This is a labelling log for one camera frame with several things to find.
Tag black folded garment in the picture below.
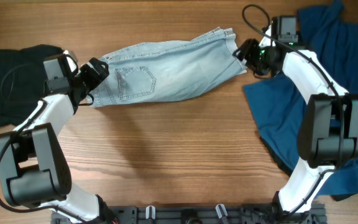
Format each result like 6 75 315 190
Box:
0 44 63 127

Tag light blue denim shorts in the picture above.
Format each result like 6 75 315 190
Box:
86 27 246 108

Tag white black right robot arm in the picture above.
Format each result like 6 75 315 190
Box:
233 39 358 220

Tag blue t-shirt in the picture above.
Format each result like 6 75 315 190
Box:
243 0 358 200

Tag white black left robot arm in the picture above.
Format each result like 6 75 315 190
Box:
0 54 118 223

